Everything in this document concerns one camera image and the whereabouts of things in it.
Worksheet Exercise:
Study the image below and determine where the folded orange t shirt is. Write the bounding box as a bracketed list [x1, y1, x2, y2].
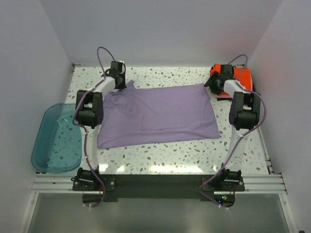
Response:
[221, 64, 254, 94]

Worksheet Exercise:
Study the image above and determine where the aluminium frame rail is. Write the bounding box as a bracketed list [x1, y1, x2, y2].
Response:
[31, 173, 287, 194]

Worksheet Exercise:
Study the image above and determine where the purple t shirt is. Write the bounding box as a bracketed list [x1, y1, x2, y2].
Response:
[97, 81, 220, 149]

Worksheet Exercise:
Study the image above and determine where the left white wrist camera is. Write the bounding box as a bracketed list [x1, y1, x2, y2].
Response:
[120, 61, 126, 72]

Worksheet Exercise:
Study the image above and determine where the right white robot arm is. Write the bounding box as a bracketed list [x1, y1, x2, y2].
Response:
[204, 63, 260, 191]

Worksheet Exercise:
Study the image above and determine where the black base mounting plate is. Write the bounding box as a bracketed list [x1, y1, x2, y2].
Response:
[72, 174, 245, 203]

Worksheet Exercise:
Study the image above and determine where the teal plastic bin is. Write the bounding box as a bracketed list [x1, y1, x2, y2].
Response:
[31, 103, 82, 173]

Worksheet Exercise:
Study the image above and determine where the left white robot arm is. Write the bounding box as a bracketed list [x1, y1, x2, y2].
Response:
[72, 61, 126, 190]

